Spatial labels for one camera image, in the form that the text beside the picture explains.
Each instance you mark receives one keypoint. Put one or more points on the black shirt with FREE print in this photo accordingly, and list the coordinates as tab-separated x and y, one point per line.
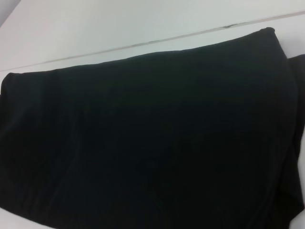
152	133

